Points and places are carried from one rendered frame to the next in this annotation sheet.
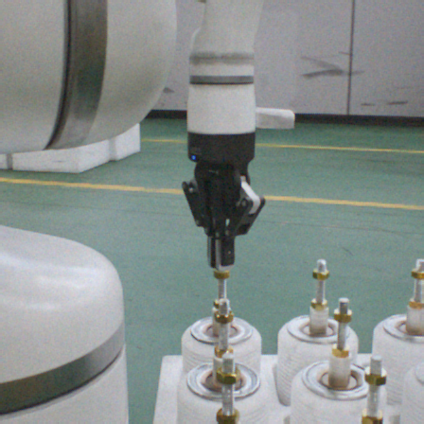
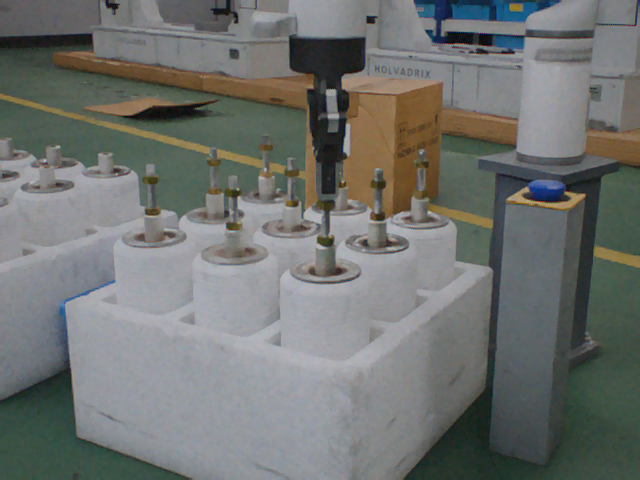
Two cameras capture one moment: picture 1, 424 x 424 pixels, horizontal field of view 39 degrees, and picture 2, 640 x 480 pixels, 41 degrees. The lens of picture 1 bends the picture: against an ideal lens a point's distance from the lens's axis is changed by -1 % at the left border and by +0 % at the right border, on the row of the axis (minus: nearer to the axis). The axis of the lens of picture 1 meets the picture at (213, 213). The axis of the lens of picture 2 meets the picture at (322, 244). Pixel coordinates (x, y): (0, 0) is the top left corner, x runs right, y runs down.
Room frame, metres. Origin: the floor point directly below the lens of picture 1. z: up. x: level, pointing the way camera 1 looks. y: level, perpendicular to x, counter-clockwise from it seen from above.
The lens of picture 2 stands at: (1.39, 0.43, 0.55)
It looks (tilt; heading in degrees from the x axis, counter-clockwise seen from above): 17 degrees down; 211
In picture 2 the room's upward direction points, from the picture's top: straight up
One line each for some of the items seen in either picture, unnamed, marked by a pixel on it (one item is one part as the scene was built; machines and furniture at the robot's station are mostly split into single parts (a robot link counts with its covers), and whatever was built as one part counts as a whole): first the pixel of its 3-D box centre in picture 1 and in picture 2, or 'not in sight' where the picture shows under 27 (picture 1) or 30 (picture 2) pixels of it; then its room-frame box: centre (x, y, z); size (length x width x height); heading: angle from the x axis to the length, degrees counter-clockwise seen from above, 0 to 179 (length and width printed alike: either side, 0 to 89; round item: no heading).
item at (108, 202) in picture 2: not in sight; (110, 227); (0.44, -0.55, 0.16); 0.10 x 0.10 x 0.18
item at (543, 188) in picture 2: not in sight; (546, 192); (0.47, 0.16, 0.32); 0.04 x 0.04 x 0.02
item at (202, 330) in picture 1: (221, 331); (325, 271); (0.66, -0.01, 0.25); 0.08 x 0.08 x 0.01
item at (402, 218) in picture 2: not in sight; (419, 220); (0.43, -0.01, 0.25); 0.08 x 0.08 x 0.01
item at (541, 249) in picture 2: not in sight; (535, 328); (0.47, 0.16, 0.16); 0.07 x 0.07 x 0.31; 1
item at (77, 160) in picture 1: (61, 150); not in sight; (3.29, 0.84, 0.09); 0.39 x 0.39 x 0.18; 76
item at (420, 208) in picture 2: not in sight; (419, 210); (0.43, -0.01, 0.26); 0.02 x 0.02 x 0.03
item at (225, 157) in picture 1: (220, 166); (327, 78); (0.66, -0.01, 0.45); 0.08 x 0.08 x 0.09
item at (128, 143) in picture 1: (98, 140); not in sight; (3.69, 0.71, 0.09); 0.39 x 0.39 x 0.18; 76
